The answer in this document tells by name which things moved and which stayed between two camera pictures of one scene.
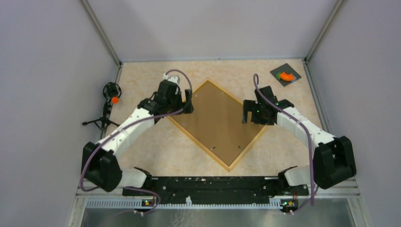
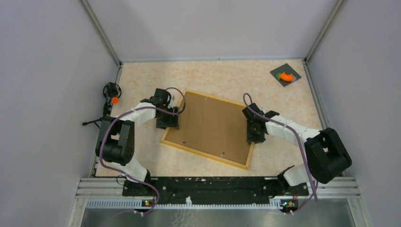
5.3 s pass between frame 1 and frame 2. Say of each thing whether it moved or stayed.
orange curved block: stayed
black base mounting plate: stayed
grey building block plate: stayed
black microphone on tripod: stayed
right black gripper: moved
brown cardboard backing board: moved
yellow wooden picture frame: moved
